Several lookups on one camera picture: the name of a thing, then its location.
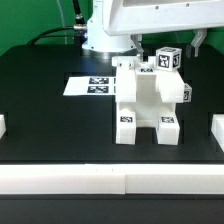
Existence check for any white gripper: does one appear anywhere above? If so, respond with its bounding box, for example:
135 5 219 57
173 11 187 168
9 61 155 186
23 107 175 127
103 0 224 61

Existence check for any white chair seat part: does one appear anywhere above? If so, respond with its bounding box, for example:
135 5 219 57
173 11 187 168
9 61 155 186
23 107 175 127
116 74 176 128

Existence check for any white chair back frame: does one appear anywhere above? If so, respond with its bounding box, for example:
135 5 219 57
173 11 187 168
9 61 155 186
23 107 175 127
112 56 184 103

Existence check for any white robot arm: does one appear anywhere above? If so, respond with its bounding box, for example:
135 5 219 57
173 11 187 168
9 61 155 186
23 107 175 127
83 0 224 59

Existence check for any white part right edge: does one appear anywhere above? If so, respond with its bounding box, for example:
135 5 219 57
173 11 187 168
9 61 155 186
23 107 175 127
211 114 224 152

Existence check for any white part edge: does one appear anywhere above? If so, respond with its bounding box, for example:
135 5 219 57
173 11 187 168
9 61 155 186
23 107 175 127
211 114 224 152
0 114 6 139

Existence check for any white part left edge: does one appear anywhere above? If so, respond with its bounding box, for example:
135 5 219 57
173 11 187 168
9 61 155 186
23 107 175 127
0 114 6 139

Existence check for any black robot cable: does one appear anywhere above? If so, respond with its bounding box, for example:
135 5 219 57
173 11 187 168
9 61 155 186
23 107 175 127
27 0 88 46

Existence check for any white marker base plate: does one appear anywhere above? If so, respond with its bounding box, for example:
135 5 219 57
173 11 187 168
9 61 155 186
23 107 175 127
63 76 116 96

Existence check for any white front barrier rail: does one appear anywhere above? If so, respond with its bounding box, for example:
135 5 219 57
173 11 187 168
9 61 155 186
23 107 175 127
0 164 224 195

